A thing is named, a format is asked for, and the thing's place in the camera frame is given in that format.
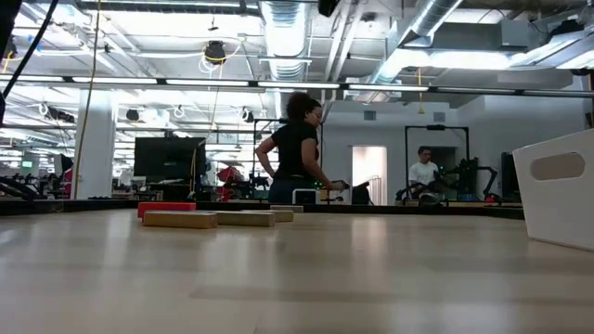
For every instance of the ridged wooden plank block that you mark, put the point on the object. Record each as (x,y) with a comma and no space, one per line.
(284,216)

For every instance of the black background robot arm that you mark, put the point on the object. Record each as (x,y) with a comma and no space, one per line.
(468,178)

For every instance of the horizontal light bar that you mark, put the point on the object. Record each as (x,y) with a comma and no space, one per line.
(297,85)

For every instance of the black ceiling dome device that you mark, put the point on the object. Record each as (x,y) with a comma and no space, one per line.
(215,52)

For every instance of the person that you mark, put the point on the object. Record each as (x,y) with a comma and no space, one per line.
(422,171)
(292,148)

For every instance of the small white-framed screen device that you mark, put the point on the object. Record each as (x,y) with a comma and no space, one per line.
(305,196)

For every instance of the black office chair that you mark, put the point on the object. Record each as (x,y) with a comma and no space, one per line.
(361,195)

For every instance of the plain wooden rectangular block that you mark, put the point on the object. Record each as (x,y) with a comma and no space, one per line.
(287,209)

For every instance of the black background monitor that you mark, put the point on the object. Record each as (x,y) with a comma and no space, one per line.
(169,158)

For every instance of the black cabinet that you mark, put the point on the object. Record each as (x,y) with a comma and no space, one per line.
(510,176)

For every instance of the orange studded brick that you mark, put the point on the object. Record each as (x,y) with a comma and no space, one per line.
(167,206)

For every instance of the white building column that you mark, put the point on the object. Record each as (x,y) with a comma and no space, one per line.
(95,148)

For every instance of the white plastic bin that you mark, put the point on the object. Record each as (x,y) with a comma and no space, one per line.
(557,199)

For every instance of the silver ventilation duct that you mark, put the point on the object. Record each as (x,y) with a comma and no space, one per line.
(284,46)

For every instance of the black background rig frame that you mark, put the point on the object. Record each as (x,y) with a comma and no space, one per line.
(436,126)
(267,121)

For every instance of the black aluminium table frame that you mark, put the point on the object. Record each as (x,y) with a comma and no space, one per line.
(46,206)

